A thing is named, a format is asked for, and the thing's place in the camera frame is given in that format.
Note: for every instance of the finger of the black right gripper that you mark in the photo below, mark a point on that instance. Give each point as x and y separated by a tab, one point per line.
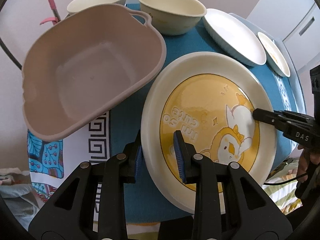
267	117

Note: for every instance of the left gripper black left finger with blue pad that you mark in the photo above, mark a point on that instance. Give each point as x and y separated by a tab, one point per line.
89	204

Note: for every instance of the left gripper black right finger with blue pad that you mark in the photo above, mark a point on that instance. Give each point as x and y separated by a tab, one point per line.
229	203

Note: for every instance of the yellow duck plate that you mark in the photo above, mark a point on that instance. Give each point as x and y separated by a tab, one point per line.
210	98

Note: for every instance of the beige plastic basin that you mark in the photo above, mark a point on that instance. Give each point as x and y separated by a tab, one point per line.
85	65

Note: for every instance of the person's hand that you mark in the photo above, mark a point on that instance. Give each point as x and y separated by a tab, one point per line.
307	156

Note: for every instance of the patterned tablecloth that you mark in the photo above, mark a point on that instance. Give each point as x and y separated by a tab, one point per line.
50	163

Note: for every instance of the pile of cloths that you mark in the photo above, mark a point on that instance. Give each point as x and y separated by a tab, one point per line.
18	195

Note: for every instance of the cream duck drawing plate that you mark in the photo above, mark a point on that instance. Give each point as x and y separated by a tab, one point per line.
274	56

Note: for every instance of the white fluted oval dish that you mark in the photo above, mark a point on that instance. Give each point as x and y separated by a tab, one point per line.
234	37

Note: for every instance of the white cabinet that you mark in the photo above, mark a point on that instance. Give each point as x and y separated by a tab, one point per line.
296	23

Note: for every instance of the cream yellow-spotted bowl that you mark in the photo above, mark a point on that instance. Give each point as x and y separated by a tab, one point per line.
173	17

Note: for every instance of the pink mop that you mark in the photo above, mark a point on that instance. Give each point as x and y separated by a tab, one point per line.
56	17

